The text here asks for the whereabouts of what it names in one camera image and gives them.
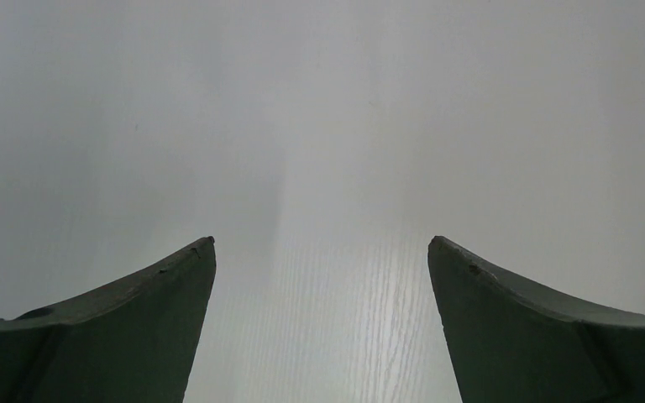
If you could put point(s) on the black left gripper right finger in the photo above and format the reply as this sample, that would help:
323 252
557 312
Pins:
512 339

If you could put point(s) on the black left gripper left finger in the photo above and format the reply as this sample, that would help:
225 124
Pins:
131 340

